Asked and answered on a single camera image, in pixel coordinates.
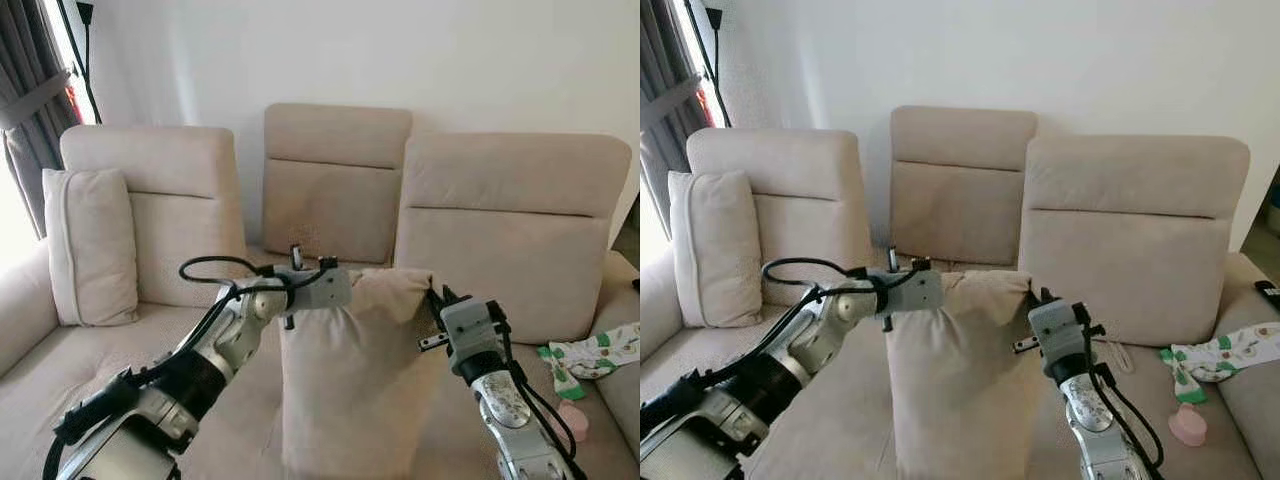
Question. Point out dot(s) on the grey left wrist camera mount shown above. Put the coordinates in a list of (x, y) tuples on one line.
[(325, 288), (915, 292)]

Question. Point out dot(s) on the black floor lamp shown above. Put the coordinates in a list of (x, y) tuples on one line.
[(85, 60), (712, 55)]

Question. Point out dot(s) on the pink round object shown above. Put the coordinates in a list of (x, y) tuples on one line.
[(1188, 425), (573, 422)]

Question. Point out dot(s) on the green white printed cloth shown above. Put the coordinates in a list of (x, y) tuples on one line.
[(595, 352), (1230, 355)]

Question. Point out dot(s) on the grey curtain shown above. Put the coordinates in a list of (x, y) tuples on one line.
[(25, 110), (665, 100)]

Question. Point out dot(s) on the large beige pillow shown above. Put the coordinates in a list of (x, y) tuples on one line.
[(960, 395), (350, 390)]

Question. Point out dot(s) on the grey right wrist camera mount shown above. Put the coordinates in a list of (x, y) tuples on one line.
[(468, 330), (1058, 335)]

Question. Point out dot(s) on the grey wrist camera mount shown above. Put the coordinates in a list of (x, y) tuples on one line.
[(1058, 335), (325, 288), (468, 330), (915, 292)]

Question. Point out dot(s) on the small beige cushion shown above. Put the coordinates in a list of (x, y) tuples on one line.
[(718, 250), (92, 250)]

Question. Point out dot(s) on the beige fabric sofa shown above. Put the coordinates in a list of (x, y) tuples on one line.
[(500, 200), (1130, 205)]

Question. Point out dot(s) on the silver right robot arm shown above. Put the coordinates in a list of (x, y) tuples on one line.
[(520, 420), (1095, 425)]

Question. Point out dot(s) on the black remote control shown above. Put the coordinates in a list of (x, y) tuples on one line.
[(1270, 295)]

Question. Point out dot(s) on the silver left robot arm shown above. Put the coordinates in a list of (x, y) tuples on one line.
[(770, 385), (190, 385)]

